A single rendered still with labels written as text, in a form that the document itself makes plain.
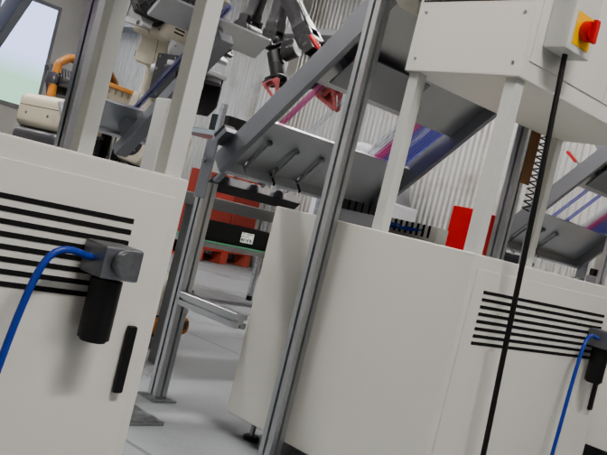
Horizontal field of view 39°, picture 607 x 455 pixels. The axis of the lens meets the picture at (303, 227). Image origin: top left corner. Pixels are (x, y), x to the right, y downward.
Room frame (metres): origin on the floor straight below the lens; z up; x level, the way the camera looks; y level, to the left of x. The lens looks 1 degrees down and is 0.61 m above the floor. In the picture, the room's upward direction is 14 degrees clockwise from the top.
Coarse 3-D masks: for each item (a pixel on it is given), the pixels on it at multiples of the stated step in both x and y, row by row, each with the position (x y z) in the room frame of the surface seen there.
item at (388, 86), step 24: (408, 24) 2.24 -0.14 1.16; (384, 48) 2.28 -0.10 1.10; (408, 48) 2.32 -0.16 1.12; (336, 72) 2.31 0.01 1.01; (384, 72) 2.31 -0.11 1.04; (408, 72) 2.40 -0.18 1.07; (384, 96) 2.40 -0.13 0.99; (432, 96) 2.53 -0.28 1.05; (456, 96) 2.57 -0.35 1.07; (432, 120) 2.64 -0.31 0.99; (456, 120) 2.68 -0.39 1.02
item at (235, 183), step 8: (216, 176) 2.49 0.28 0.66; (224, 176) 2.49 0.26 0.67; (224, 184) 2.53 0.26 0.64; (232, 184) 2.55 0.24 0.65; (240, 184) 2.58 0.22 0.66; (248, 184) 2.61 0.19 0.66; (256, 184) 2.64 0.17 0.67; (224, 192) 2.56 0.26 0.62; (232, 192) 2.57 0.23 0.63; (240, 192) 2.59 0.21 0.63; (248, 192) 2.60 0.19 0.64; (256, 192) 2.61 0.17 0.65; (264, 192) 2.64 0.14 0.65; (272, 192) 2.67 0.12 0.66; (280, 192) 2.70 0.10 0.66; (256, 200) 2.65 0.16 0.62; (264, 200) 2.66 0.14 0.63; (272, 200) 2.68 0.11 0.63; (280, 200) 2.69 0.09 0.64; (288, 200) 2.71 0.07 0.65; (296, 200) 2.74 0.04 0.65; (288, 208) 2.74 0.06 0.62
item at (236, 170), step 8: (232, 168) 2.49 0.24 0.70; (240, 168) 2.52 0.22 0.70; (248, 168) 2.55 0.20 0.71; (240, 176) 2.51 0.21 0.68; (248, 176) 2.52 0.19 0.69; (256, 176) 2.55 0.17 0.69; (264, 176) 2.58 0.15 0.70; (280, 176) 2.64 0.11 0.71; (280, 184) 2.61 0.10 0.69; (288, 184) 2.65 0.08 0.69; (304, 184) 2.71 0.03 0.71; (304, 192) 2.69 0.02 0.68; (312, 192) 2.71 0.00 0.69; (320, 192) 2.75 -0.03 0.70; (360, 200) 2.90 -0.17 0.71
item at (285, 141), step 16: (272, 128) 2.43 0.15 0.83; (288, 128) 2.45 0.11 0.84; (256, 144) 2.47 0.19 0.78; (272, 144) 2.47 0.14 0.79; (288, 144) 2.52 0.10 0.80; (304, 144) 2.54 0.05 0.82; (320, 144) 2.57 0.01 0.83; (240, 160) 2.51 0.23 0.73; (256, 160) 2.53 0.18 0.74; (272, 160) 2.56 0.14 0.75; (304, 160) 2.61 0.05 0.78; (320, 160) 2.62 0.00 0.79; (368, 160) 2.71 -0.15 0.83; (384, 160) 2.75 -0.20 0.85; (288, 176) 2.66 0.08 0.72; (320, 176) 2.71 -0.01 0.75; (352, 176) 2.77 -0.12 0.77; (368, 176) 2.80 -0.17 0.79; (352, 192) 2.85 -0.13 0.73; (368, 192) 2.88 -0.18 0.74
